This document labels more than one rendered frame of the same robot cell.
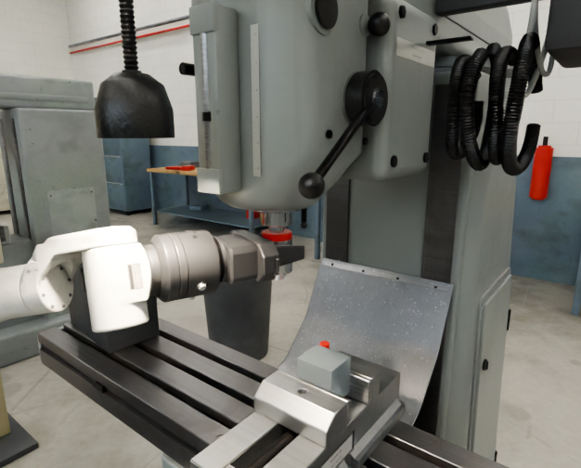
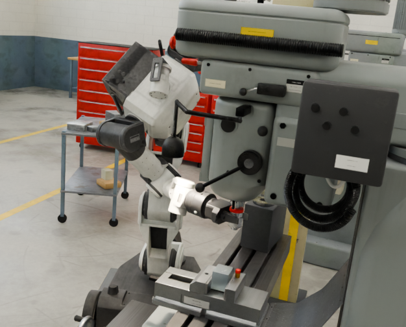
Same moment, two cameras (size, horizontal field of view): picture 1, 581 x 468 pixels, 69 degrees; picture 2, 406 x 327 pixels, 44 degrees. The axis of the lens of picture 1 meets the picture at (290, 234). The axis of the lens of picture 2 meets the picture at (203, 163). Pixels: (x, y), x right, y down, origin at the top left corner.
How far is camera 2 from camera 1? 1.43 m
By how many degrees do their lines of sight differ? 67
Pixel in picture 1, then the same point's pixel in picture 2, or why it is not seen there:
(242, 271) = (208, 214)
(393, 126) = (274, 179)
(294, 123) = (213, 163)
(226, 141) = (204, 163)
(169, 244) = (192, 192)
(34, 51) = not seen: outside the picture
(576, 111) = not seen: outside the picture
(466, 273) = (353, 301)
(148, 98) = (167, 146)
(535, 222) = not seen: outside the picture
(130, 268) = (179, 194)
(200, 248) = (198, 198)
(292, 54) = (214, 139)
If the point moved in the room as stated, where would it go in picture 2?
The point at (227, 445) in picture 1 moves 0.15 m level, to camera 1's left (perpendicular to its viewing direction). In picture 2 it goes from (179, 271) to (168, 252)
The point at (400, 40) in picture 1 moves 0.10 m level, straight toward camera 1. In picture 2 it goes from (281, 138) to (246, 135)
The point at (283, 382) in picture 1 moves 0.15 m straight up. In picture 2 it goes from (210, 268) to (214, 226)
